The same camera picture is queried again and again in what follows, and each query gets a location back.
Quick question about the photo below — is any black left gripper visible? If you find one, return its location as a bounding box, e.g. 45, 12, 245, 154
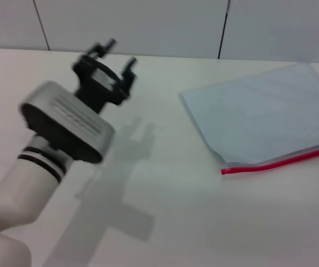
71, 38, 137, 114

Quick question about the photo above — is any clear document bag red zipper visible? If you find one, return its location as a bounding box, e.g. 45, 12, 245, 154
179, 62, 319, 176

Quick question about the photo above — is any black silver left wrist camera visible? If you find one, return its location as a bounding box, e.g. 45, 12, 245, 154
19, 80, 115, 164

